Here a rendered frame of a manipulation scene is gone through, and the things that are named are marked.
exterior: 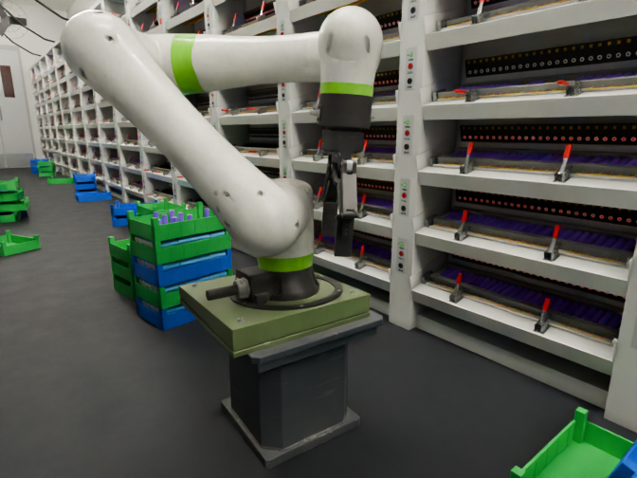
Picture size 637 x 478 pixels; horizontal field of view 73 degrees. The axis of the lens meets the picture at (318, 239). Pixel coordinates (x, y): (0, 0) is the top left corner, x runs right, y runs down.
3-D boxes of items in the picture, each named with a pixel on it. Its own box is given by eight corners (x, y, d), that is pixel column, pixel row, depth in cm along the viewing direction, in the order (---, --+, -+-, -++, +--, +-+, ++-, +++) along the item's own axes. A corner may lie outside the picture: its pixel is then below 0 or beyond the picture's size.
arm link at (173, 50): (106, 94, 86) (99, 28, 84) (139, 101, 99) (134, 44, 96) (193, 90, 84) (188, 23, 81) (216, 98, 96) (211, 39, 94)
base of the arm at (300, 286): (220, 319, 81) (217, 288, 80) (194, 298, 93) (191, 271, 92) (332, 291, 95) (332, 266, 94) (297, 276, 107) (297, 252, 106)
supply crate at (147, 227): (154, 242, 142) (153, 218, 140) (128, 232, 155) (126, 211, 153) (230, 228, 163) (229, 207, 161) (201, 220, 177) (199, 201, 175)
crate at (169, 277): (159, 287, 146) (157, 265, 144) (133, 274, 159) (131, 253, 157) (232, 267, 167) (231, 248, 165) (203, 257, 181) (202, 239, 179)
